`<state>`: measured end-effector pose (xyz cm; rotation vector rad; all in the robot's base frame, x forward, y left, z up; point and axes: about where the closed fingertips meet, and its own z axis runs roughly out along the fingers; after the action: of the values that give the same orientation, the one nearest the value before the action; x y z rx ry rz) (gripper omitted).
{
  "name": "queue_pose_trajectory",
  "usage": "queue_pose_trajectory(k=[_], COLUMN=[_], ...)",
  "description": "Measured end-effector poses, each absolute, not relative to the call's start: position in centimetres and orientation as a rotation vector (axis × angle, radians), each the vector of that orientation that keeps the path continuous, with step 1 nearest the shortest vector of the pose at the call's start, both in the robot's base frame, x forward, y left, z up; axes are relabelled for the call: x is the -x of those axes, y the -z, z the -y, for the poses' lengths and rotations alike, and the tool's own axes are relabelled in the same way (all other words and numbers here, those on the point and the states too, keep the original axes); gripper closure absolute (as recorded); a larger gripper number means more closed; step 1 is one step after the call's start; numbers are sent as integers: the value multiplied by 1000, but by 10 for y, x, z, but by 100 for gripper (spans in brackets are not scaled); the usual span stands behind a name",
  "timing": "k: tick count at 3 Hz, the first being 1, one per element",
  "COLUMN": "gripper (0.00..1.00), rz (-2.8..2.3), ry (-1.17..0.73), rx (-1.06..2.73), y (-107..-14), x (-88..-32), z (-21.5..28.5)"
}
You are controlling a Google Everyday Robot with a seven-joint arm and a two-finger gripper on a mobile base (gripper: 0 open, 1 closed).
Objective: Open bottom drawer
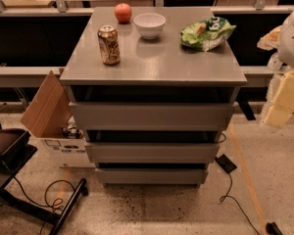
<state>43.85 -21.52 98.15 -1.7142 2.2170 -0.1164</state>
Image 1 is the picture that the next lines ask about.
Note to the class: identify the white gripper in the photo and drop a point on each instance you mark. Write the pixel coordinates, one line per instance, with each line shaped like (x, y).
(292, 41)

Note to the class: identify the grey bottom drawer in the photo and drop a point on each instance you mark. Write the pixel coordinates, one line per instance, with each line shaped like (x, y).
(151, 176)

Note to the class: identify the grey drawer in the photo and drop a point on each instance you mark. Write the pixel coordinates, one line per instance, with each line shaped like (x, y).
(151, 176)
(152, 116)
(151, 153)

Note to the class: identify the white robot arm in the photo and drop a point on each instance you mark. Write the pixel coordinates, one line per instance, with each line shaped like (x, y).
(282, 39)

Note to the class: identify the grey middle drawer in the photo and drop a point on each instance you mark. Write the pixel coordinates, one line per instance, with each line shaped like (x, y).
(151, 153)

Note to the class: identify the grey top drawer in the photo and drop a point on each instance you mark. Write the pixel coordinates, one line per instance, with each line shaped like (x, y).
(152, 116)

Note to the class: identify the clear sanitizer bottle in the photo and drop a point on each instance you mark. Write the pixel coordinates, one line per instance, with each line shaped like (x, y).
(274, 63)

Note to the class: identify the black power adapter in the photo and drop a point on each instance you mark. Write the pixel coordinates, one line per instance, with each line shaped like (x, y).
(225, 163)

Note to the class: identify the green chip bag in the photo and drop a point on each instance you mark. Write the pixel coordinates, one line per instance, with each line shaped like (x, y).
(207, 34)

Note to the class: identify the black object on floor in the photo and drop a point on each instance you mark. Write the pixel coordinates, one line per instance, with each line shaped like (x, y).
(273, 229)

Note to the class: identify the white bowl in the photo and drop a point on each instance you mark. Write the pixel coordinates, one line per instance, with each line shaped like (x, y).
(149, 25)

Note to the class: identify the red apple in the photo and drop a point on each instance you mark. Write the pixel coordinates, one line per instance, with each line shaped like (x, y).
(123, 13)

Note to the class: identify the gold soda can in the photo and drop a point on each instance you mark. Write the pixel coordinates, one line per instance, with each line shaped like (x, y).
(109, 45)

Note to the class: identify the cardboard box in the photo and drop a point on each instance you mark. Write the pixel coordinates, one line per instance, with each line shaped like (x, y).
(49, 119)

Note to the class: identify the black stand base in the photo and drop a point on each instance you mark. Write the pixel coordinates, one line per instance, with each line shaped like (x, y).
(54, 213)

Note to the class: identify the black tray on stand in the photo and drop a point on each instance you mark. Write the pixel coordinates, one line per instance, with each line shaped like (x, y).
(12, 145)

